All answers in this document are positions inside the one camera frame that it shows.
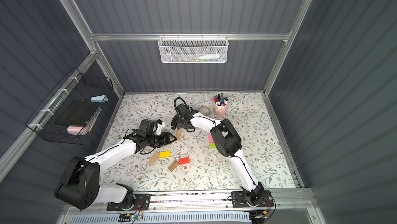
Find wooden block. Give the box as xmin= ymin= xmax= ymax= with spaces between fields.
xmin=168 ymin=160 xmax=179 ymax=172
xmin=148 ymin=152 xmax=160 ymax=165
xmin=176 ymin=130 xmax=182 ymax=141

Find red block lower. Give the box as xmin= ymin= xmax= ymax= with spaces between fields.
xmin=178 ymin=157 xmax=190 ymax=165

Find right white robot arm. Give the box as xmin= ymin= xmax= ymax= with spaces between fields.
xmin=172 ymin=103 xmax=265 ymax=206

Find white wire mesh basket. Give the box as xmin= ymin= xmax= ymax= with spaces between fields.
xmin=158 ymin=38 xmax=229 ymax=63

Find pink block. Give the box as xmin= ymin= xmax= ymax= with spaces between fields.
xmin=208 ymin=134 xmax=214 ymax=143

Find black stapler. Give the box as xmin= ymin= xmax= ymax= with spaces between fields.
xmin=171 ymin=114 xmax=178 ymax=130

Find pink eraser in basket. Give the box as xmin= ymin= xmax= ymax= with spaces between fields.
xmin=67 ymin=125 xmax=83 ymax=135

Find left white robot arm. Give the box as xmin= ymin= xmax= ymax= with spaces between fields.
xmin=54 ymin=119 xmax=177 ymax=210

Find white bottle in basket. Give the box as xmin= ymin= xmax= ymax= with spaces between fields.
xmin=198 ymin=54 xmax=220 ymax=60

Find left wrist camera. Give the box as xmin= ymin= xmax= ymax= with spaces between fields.
xmin=155 ymin=119 xmax=165 ymax=135

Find light blue box in basket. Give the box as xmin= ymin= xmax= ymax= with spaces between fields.
xmin=91 ymin=95 xmax=108 ymax=103

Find yellow block centre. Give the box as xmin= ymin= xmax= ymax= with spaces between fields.
xmin=159 ymin=151 xmax=171 ymax=158

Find small glass dish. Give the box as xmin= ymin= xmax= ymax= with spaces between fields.
xmin=199 ymin=106 xmax=212 ymax=116

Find black notebook in basket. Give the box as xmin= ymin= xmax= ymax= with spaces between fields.
xmin=54 ymin=100 xmax=100 ymax=126

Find pink pen cup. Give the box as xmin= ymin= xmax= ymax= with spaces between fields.
xmin=213 ymin=103 xmax=227 ymax=117

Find black wire wall basket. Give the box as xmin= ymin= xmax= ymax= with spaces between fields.
xmin=25 ymin=69 xmax=118 ymax=145

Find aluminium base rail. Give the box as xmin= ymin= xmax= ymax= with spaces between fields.
xmin=61 ymin=189 xmax=280 ymax=224

